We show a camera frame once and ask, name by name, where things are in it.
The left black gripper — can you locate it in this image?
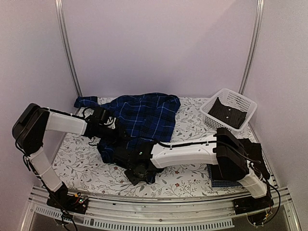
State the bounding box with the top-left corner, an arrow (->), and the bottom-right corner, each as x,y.
98,125 -> 133,148

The blue plaid long sleeve shirt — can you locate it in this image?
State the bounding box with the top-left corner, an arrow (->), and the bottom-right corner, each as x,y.
74,93 -> 180,164

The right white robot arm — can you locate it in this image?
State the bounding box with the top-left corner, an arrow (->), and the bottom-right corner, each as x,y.
112,128 -> 271,210

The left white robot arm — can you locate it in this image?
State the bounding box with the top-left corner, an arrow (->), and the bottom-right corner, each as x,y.
12,103 -> 127,209

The floral tablecloth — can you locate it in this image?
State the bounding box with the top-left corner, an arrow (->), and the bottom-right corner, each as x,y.
52,97 -> 247,198

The folded blue checked shirt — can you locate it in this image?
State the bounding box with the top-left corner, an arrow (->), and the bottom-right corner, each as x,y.
207,164 -> 242,188

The black shirt in basket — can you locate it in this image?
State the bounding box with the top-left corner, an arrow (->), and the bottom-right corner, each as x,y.
208,98 -> 247,129

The white plastic basket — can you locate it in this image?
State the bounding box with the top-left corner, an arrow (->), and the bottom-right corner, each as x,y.
199,89 -> 257,134

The folded black shirt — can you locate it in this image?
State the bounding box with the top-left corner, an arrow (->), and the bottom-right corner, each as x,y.
211,138 -> 270,182

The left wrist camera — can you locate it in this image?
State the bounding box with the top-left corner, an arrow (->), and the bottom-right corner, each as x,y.
105,116 -> 118,129

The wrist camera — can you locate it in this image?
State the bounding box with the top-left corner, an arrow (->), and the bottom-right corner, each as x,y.
124,164 -> 159,186
105,116 -> 118,129

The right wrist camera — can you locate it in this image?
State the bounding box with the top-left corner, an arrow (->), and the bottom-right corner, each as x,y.
124,164 -> 159,186

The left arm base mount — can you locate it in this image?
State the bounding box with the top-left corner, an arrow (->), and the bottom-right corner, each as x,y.
45,182 -> 89,215

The aluminium front rail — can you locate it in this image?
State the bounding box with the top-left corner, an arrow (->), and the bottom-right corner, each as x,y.
21,186 -> 303,231

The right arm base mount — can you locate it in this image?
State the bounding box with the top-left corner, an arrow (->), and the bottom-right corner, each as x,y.
232,193 -> 274,226

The left aluminium post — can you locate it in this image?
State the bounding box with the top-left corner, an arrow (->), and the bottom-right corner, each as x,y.
54,0 -> 83,97

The aluminium post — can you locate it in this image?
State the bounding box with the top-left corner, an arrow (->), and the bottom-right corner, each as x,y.
238,0 -> 265,94
54,0 -> 83,97

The right aluminium post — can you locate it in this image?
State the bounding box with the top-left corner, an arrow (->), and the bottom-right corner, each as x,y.
238,0 -> 265,94

